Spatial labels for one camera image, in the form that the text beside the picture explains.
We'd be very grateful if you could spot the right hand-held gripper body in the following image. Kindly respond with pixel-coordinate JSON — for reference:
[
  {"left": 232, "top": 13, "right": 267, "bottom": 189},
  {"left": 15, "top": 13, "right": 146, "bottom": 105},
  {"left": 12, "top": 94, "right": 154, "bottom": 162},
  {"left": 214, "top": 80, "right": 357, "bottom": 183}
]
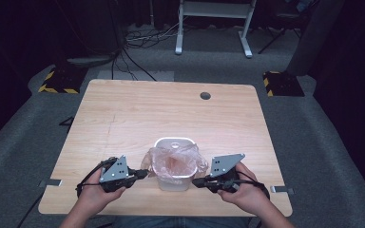
[{"left": 207, "top": 153, "right": 246, "bottom": 194}]

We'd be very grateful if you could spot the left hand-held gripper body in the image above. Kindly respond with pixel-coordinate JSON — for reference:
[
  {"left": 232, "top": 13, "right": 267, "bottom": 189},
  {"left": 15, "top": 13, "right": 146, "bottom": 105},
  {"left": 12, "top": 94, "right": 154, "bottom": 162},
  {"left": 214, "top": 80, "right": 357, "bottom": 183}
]
[{"left": 99, "top": 155, "right": 141, "bottom": 194}]

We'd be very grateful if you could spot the white plastic bin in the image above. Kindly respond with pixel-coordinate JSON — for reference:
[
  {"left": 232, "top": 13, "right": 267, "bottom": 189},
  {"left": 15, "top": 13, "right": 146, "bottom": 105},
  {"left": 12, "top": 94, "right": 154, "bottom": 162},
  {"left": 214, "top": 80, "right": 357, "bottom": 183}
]
[{"left": 153, "top": 136, "right": 200, "bottom": 193}]

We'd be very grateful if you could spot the translucent pink plastic bag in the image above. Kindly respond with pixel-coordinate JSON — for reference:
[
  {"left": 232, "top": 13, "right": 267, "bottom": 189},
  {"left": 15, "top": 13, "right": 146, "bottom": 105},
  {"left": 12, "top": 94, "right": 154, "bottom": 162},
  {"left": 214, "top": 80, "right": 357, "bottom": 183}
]
[{"left": 141, "top": 142, "right": 210, "bottom": 185}]

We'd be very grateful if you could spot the person's left hand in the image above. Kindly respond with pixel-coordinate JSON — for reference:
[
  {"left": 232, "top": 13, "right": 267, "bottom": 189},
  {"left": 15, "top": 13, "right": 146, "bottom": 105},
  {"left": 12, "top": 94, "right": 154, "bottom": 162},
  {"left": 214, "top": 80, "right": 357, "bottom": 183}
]
[{"left": 77, "top": 169, "right": 127, "bottom": 217}]

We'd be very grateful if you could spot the person's right hand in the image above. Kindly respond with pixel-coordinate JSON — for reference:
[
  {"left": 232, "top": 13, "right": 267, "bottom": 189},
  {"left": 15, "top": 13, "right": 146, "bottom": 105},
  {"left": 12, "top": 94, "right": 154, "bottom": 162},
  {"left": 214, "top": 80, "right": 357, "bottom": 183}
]
[{"left": 217, "top": 161, "right": 269, "bottom": 217}]

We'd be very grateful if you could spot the grey tape strip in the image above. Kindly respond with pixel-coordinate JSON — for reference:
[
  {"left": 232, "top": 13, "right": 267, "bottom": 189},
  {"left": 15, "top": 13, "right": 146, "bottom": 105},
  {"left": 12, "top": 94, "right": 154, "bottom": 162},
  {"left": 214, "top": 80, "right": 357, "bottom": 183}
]
[{"left": 269, "top": 185, "right": 296, "bottom": 195}]

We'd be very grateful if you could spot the black stand leg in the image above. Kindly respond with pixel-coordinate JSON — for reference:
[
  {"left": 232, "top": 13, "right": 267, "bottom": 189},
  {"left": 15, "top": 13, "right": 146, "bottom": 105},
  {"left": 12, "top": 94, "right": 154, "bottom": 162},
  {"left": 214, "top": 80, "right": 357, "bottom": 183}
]
[{"left": 59, "top": 116, "right": 76, "bottom": 134}]

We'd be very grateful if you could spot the black yellow striped base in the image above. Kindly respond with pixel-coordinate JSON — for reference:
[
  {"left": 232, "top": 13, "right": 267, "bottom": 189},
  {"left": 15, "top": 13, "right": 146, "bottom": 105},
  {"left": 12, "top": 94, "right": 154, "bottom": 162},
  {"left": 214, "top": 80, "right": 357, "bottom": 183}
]
[
  {"left": 37, "top": 65, "right": 88, "bottom": 95},
  {"left": 262, "top": 70, "right": 306, "bottom": 98}
]

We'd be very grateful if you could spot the black tripod stand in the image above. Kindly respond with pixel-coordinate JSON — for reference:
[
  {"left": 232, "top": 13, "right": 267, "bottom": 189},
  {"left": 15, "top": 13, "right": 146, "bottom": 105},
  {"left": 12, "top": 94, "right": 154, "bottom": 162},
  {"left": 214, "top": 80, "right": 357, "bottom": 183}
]
[{"left": 258, "top": 12, "right": 302, "bottom": 55}]

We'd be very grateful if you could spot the grey column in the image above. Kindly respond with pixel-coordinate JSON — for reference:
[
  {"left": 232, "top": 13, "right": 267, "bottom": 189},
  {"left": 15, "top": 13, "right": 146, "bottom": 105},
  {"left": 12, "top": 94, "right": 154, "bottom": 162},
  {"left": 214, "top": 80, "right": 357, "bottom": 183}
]
[{"left": 285, "top": 0, "right": 346, "bottom": 77}]

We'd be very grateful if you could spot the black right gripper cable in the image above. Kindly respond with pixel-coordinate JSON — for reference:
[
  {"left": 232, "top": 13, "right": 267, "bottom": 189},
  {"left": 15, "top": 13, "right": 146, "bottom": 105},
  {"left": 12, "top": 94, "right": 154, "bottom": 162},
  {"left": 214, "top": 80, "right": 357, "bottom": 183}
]
[{"left": 221, "top": 170, "right": 271, "bottom": 201}]

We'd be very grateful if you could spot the grey stand base plate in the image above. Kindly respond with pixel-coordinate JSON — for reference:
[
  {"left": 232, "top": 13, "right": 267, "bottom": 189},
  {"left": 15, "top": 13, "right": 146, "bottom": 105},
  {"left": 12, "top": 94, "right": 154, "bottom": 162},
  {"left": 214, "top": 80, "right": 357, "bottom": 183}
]
[{"left": 66, "top": 54, "right": 120, "bottom": 68}]

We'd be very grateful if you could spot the bundle of floor cables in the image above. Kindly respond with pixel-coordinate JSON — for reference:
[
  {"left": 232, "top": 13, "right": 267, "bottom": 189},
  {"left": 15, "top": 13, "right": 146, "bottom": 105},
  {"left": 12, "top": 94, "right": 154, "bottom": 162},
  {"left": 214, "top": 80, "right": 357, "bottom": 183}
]
[{"left": 111, "top": 18, "right": 186, "bottom": 82}]

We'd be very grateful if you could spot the white metal desk frame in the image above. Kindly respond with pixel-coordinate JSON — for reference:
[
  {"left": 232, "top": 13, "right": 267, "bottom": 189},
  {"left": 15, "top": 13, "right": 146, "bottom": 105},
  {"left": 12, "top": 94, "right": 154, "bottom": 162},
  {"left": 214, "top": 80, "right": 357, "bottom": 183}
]
[{"left": 174, "top": 0, "right": 258, "bottom": 59}]

